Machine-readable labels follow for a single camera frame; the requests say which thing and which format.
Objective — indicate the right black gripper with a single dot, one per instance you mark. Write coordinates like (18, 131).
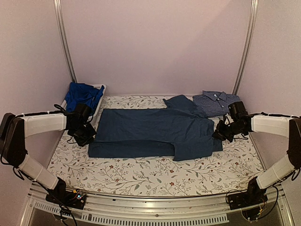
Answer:
(219, 133)

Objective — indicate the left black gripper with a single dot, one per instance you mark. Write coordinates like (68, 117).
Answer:
(82, 142)

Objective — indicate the dark teal t-shirt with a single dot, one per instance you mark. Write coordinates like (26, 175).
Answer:
(181, 130)

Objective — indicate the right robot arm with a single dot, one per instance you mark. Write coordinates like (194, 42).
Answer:
(285, 126)

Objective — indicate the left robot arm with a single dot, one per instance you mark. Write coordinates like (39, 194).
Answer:
(14, 129)

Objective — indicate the white plastic laundry basket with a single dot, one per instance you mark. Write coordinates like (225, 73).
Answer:
(63, 106)

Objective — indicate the folded blue checkered shirt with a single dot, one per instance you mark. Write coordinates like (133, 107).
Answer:
(215, 103)

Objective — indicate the floral patterned table mat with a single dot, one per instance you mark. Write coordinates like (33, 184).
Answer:
(230, 169)

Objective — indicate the bright blue garment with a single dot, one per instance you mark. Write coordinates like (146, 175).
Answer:
(82, 97)

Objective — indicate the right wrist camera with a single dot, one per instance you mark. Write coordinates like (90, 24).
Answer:
(227, 119)

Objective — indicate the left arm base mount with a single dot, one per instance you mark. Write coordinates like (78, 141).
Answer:
(74, 199)

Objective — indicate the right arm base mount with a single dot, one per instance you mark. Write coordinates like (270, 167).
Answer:
(244, 199)

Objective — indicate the left aluminium frame post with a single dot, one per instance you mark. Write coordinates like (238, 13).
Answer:
(63, 37)

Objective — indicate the aluminium frame post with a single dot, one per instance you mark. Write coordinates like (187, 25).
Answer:
(247, 45)
(63, 37)

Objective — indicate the right aluminium frame post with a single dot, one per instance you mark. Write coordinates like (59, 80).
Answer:
(247, 45)

